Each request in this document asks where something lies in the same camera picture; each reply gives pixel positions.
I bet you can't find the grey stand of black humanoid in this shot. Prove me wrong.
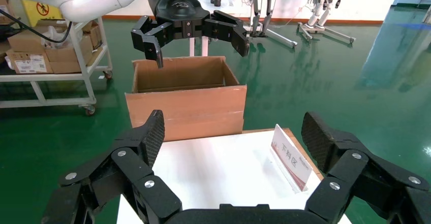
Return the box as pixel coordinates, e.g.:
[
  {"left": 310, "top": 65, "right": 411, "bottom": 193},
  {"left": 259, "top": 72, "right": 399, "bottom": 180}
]
[{"left": 251, "top": 24, "right": 299, "bottom": 49}]

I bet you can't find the cardboard box with white label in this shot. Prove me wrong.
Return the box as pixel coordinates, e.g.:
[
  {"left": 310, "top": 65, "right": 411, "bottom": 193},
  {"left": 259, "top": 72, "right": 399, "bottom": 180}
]
[{"left": 6, "top": 49, "right": 54, "bottom": 74}]

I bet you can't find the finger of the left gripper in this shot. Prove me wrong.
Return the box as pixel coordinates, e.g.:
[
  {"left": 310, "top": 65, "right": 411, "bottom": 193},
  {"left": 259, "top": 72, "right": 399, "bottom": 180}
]
[
  {"left": 202, "top": 10, "right": 251, "bottom": 57},
  {"left": 130, "top": 15, "right": 174, "bottom": 69}
]

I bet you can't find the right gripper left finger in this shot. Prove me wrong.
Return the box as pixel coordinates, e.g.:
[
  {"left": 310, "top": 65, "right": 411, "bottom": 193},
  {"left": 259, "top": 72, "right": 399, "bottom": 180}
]
[{"left": 40, "top": 109, "right": 182, "bottom": 224}]

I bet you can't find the acrylic sign with Chinese text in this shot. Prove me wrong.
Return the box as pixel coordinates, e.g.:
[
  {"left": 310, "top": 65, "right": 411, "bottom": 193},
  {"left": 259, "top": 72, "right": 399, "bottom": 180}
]
[{"left": 270, "top": 124, "right": 314, "bottom": 194}]

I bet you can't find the grey stand of white humanoid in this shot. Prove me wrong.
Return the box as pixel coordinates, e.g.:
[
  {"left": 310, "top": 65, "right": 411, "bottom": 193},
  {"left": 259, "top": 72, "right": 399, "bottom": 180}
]
[{"left": 297, "top": 22, "right": 357, "bottom": 45}]

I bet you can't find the clear plastic bag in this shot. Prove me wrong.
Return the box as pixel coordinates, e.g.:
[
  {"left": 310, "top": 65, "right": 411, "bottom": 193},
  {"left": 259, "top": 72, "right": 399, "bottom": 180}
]
[{"left": 42, "top": 25, "right": 73, "bottom": 50}]

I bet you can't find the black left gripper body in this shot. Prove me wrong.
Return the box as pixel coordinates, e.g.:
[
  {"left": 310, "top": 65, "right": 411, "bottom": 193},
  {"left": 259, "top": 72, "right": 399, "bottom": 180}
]
[{"left": 147, "top": 0, "right": 211, "bottom": 41}]

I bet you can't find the plain cardboard box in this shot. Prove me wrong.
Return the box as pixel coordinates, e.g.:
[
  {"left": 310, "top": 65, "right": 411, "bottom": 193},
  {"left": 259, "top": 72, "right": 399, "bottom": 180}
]
[
  {"left": 7, "top": 27, "right": 51, "bottom": 53},
  {"left": 82, "top": 20, "right": 103, "bottom": 50},
  {"left": 45, "top": 36, "right": 95, "bottom": 74}
]

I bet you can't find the white metal trolley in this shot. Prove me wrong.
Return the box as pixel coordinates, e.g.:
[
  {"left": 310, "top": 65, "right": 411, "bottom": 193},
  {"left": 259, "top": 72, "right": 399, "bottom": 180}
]
[{"left": 0, "top": 16, "right": 113, "bottom": 116}]

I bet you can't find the yellow warning sign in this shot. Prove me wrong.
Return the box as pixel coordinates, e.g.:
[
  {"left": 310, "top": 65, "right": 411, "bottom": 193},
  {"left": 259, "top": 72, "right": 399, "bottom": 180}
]
[{"left": 21, "top": 0, "right": 65, "bottom": 28}]

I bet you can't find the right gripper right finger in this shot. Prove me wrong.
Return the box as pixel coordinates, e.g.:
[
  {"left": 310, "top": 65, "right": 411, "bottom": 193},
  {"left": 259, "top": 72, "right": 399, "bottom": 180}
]
[{"left": 300, "top": 111, "right": 431, "bottom": 224}]

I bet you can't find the large open cardboard box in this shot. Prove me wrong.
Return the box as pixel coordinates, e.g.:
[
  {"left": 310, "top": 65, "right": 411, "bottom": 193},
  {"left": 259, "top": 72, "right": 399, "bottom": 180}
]
[{"left": 125, "top": 55, "right": 248, "bottom": 142}]

